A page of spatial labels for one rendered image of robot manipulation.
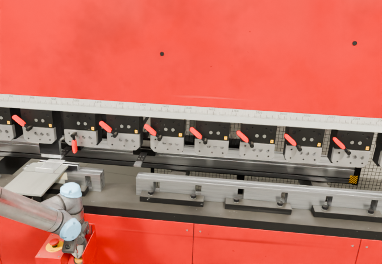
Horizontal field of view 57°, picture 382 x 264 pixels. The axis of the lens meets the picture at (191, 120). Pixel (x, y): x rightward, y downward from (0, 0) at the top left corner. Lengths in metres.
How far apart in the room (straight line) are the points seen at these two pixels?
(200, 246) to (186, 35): 0.95
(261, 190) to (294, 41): 0.69
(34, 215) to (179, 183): 0.71
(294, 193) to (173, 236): 0.59
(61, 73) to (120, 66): 0.27
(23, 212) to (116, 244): 0.69
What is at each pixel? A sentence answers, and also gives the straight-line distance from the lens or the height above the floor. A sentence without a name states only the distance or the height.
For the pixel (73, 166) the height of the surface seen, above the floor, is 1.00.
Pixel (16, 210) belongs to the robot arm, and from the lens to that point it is 1.20.
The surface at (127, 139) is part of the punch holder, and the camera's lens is 1.63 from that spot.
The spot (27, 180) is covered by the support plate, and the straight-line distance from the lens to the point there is 1.74.
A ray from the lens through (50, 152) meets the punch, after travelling 1.83.
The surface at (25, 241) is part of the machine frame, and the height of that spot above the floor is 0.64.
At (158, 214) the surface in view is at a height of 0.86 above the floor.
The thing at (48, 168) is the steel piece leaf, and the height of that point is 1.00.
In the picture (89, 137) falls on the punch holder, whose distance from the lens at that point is 1.68.
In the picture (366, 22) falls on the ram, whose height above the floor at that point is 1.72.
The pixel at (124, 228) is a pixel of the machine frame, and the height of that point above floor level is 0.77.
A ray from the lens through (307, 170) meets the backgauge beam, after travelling 1.96.
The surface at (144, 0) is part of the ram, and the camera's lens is 1.46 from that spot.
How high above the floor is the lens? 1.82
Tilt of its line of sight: 21 degrees down
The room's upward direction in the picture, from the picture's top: 2 degrees clockwise
